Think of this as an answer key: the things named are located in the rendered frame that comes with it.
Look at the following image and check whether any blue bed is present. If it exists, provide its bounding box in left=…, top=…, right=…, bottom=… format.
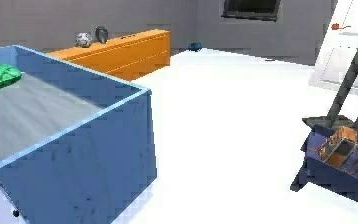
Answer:
left=0, top=44, right=158, bottom=224

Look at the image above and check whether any small blue object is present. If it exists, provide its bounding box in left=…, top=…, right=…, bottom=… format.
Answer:
left=187, top=41, right=203, bottom=53

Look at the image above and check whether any orange chest of drawers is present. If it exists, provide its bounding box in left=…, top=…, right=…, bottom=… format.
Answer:
left=47, top=28, right=172, bottom=82

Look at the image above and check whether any dark grey vase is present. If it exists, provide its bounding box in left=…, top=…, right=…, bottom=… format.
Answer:
left=94, top=25, right=110, bottom=45

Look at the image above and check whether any grey white ball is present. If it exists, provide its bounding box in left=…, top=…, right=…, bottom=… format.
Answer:
left=75, top=31, right=94, bottom=49

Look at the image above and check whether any dark ladder shelf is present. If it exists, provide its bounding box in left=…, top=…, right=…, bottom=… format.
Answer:
left=289, top=20, right=358, bottom=208

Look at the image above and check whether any orange brown box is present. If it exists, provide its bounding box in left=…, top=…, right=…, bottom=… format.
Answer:
left=316, top=125, right=358, bottom=177

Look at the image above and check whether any white room door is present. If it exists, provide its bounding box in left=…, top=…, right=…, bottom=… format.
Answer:
left=308, top=0, right=358, bottom=98

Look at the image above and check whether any green pillow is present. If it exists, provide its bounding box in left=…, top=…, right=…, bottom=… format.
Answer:
left=0, top=63, right=23, bottom=92

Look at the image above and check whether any red door handle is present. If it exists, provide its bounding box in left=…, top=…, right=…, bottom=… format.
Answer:
left=330, top=22, right=352, bottom=31

